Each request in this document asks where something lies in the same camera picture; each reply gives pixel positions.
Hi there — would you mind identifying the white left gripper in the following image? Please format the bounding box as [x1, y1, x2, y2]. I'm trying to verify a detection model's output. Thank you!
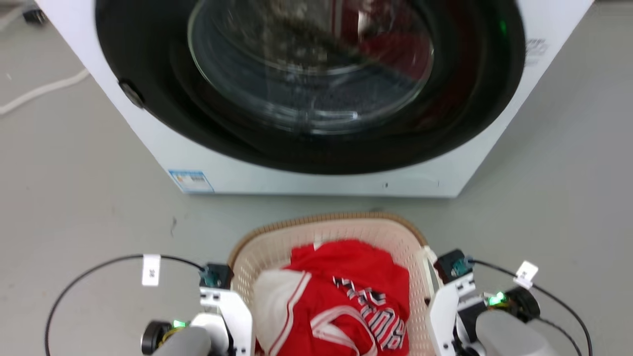
[190, 288, 254, 356]

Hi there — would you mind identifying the beige plastic laundry basket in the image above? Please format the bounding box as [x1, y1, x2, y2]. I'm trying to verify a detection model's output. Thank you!
[227, 213, 440, 356]

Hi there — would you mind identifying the red white sports jersey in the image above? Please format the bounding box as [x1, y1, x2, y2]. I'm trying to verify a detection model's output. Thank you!
[253, 240, 411, 356]

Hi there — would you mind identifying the white right cable tag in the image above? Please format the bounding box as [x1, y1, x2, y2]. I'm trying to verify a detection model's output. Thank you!
[513, 261, 539, 290]

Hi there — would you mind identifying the blue energy label sticker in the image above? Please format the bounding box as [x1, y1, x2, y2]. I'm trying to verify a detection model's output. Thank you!
[168, 170, 215, 194]

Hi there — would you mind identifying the thin black right gripper cable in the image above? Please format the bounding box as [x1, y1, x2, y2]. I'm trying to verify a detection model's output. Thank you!
[467, 259, 593, 356]

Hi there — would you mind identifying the small dark floor object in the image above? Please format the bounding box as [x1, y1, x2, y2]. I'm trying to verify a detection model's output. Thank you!
[22, 7, 48, 26]

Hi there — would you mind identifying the black round washer door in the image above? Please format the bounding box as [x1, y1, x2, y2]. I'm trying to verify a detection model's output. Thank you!
[95, 0, 526, 175]

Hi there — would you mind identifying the white cable tag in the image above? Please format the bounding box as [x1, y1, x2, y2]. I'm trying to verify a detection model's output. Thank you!
[513, 261, 539, 290]
[141, 254, 162, 287]

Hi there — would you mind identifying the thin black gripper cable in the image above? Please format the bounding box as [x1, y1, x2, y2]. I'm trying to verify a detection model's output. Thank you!
[45, 254, 207, 356]
[467, 259, 593, 356]

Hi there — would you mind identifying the white floor cable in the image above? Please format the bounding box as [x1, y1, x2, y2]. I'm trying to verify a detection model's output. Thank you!
[0, 68, 90, 116]

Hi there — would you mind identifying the white left cable tag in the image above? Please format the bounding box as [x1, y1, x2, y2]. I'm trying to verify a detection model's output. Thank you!
[141, 254, 162, 287]

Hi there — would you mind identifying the white washing machine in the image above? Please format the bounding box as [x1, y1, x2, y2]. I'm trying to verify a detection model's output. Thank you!
[35, 0, 595, 198]

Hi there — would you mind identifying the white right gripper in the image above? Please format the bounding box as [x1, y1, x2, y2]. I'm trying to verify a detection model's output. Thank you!
[428, 279, 483, 356]

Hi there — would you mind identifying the red clothing inside drum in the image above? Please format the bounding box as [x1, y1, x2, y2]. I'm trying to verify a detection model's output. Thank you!
[334, 0, 436, 75]

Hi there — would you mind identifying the thin black left gripper cable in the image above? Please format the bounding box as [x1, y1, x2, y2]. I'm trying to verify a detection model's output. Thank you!
[45, 254, 207, 356]

